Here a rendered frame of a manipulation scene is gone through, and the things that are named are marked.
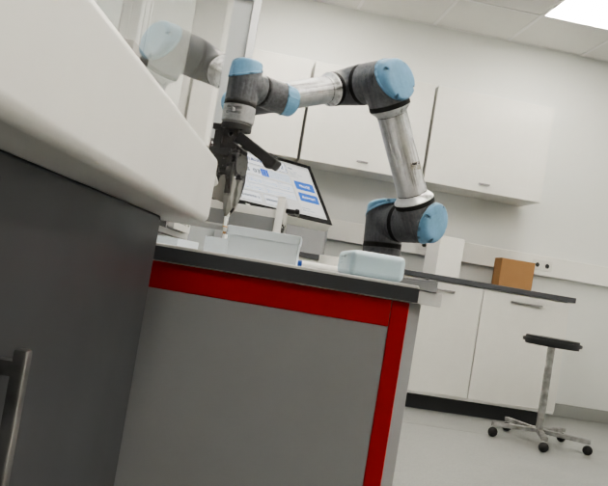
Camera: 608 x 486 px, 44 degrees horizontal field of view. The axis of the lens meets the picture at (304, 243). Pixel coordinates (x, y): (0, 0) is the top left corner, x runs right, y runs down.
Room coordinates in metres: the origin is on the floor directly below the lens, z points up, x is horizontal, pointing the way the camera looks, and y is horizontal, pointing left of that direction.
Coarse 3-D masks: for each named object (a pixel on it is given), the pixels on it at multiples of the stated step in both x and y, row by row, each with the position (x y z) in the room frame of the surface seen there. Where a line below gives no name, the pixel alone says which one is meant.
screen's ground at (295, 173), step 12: (264, 168) 2.91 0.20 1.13; (288, 168) 3.01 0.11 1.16; (300, 168) 3.07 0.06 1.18; (276, 180) 2.91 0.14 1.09; (300, 180) 3.02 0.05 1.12; (312, 180) 3.07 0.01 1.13; (300, 192) 2.97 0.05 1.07; (264, 204) 2.77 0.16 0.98; (288, 204) 2.87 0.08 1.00; (300, 204) 2.92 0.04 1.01; (312, 204) 2.97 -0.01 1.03; (324, 216) 2.97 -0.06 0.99
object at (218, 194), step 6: (222, 180) 1.73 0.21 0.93; (234, 180) 1.72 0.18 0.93; (216, 186) 1.73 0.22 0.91; (222, 186) 1.73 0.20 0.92; (234, 186) 1.73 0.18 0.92; (216, 192) 1.73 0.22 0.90; (222, 192) 1.73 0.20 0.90; (216, 198) 1.73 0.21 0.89; (222, 198) 1.72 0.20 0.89; (228, 198) 1.71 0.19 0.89; (228, 204) 1.72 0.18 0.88; (228, 210) 1.73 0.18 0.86
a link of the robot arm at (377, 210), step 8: (376, 200) 2.26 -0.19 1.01; (384, 200) 2.25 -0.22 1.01; (392, 200) 2.25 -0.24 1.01; (368, 208) 2.29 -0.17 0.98; (376, 208) 2.26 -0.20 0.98; (384, 208) 2.25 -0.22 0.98; (392, 208) 2.23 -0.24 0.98; (368, 216) 2.28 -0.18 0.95; (376, 216) 2.26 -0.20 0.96; (384, 216) 2.23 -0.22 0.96; (368, 224) 2.28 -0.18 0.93; (376, 224) 2.25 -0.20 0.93; (384, 224) 2.23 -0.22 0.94; (368, 232) 2.28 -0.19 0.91; (376, 232) 2.25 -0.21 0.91; (384, 232) 2.24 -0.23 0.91; (368, 240) 2.27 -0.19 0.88; (376, 240) 2.25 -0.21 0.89; (384, 240) 2.25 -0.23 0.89; (392, 240) 2.25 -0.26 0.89
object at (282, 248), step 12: (228, 228) 1.31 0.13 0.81; (240, 228) 1.31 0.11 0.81; (228, 240) 1.31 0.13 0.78; (240, 240) 1.31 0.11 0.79; (252, 240) 1.31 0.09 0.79; (264, 240) 1.31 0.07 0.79; (276, 240) 1.30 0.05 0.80; (288, 240) 1.30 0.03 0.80; (300, 240) 1.30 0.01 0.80; (228, 252) 1.31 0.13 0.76; (240, 252) 1.31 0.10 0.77; (252, 252) 1.31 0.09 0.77; (264, 252) 1.31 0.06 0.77; (276, 252) 1.31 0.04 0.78; (288, 252) 1.31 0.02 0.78
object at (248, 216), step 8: (216, 200) 1.85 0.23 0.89; (216, 208) 1.85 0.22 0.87; (240, 208) 1.85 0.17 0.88; (248, 208) 1.85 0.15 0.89; (256, 208) 1.85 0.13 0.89; (264, 208) 1.85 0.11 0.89; (160, 216) 1.88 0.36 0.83; (208, 216) 1.85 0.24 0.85; (216, 216) 1.85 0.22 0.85; (232, 216) 1.85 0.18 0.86; (240, 216) 1.85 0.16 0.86; (248, 216) 1.85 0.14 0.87; (256, 216) 1.85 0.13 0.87; (264, 216) 1.85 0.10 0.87; (272, 216) 1.85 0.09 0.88; (184, 224) 2.10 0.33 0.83; (192, 224) 2.02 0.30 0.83; (200, 224) 1.95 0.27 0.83; (208, 224) 1.87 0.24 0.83; (216, 224) 1.85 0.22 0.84; (232, 224) 1.85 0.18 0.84; (240, 224) 1.85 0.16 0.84; (248, 224) 1.85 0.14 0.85; (256, 224) 1.85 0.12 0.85; (264, 224) 1.85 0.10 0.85; (272, 224) 1.85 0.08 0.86
